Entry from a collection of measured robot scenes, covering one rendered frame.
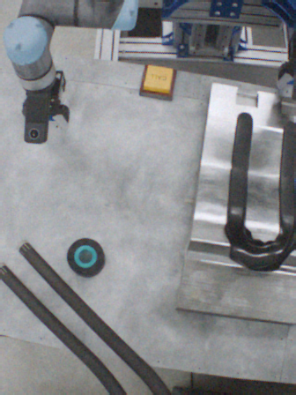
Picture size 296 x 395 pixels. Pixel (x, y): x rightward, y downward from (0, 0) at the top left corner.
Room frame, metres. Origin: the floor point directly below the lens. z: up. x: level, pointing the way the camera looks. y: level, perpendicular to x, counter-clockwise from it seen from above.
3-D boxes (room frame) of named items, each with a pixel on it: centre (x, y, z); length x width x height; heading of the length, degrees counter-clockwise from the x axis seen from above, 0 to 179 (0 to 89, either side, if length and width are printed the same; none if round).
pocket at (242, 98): (0.55, -0.22, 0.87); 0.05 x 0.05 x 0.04; 82
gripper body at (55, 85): (0.51, 0.22, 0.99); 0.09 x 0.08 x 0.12; 176
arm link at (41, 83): (0.50, 0.23, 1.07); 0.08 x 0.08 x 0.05
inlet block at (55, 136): (0.52, 0.22, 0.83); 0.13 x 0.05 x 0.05; 176
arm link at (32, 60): (0.50, 0.22, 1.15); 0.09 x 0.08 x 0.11; 175
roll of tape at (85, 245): (0.19, 0.13, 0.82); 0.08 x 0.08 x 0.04
